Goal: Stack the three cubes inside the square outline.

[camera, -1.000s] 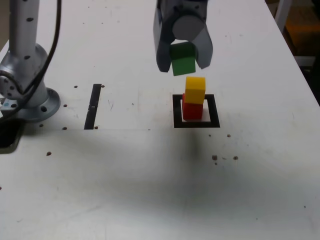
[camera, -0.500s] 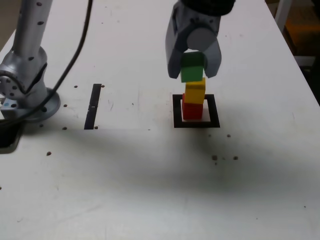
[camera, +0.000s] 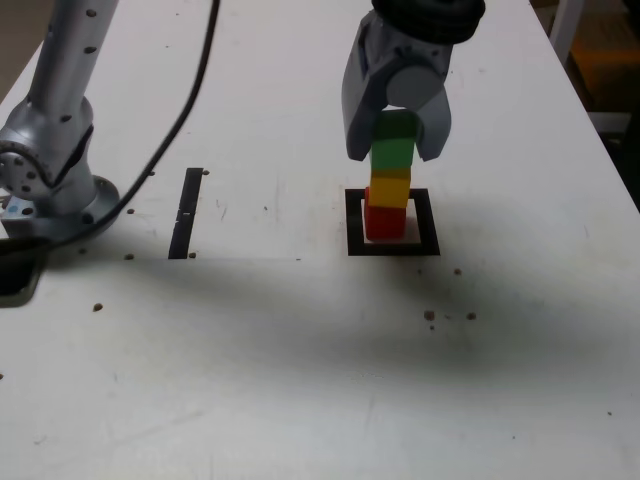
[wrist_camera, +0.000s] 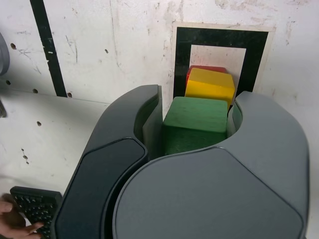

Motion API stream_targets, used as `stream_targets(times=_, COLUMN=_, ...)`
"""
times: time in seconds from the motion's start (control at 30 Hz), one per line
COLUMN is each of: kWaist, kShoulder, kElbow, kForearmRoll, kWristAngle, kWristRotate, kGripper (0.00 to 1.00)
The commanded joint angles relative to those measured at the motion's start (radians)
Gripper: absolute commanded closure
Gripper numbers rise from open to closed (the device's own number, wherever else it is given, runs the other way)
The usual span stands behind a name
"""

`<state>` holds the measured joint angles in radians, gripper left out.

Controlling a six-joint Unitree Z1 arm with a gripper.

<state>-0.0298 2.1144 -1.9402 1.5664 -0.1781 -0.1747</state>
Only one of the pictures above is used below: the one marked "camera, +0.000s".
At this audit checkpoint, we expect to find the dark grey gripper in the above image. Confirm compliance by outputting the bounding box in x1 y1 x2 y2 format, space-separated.
340 17 454 162

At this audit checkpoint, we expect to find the green cube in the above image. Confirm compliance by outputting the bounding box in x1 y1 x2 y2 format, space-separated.
368 110 419 171

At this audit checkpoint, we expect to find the yellow cube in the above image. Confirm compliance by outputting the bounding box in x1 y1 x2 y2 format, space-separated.
368 167 412 209

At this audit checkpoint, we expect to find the red cube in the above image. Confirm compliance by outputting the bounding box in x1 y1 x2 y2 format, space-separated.
363 186 407 242

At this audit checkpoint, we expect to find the black tape square outline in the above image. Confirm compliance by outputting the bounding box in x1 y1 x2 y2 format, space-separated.
344 188 441 258

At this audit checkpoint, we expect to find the black tape strip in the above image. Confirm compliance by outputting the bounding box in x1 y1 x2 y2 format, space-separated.
168 167 205 260

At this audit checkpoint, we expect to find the long thick black cable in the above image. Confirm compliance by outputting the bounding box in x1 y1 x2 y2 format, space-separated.
29 0 222 249

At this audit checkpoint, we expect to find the white frame post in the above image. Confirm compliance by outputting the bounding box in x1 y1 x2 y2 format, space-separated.
548 0 576 66

